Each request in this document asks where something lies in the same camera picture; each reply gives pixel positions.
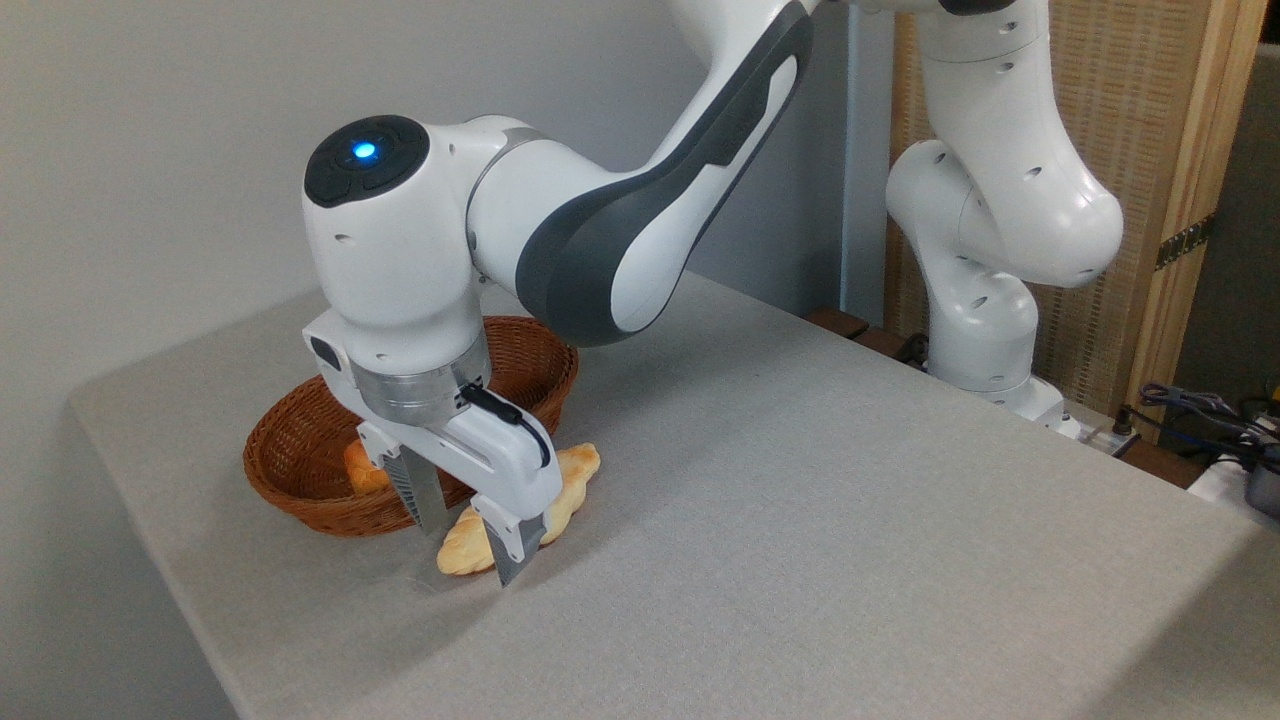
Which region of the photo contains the brown wicker basket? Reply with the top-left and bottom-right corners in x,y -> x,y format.
243,316 -> 580,538

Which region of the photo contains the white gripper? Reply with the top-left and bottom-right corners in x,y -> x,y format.
320,375 -> 564,588

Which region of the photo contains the brown wooden base board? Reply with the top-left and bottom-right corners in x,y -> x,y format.
804,307 -> 933,373

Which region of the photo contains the small orange bread roll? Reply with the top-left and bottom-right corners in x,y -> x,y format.
343,440 -> 393,495

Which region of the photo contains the grey tablecloth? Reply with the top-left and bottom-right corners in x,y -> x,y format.
68,270 -> 1280,720

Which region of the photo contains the metal screen hinge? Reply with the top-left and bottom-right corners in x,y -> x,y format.
1155,213 -> 1217,271

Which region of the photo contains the wooden rattan folding screen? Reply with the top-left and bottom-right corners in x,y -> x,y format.
885,0 -> 1271,441

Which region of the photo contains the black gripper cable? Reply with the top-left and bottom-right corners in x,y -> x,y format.
460,385 -> 553,469

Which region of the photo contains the dark cable bundle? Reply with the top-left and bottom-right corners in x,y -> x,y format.
1138,381 -> 1280,453

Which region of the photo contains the long pale braided bread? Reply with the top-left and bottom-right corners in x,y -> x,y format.
437,444 -> 602,576

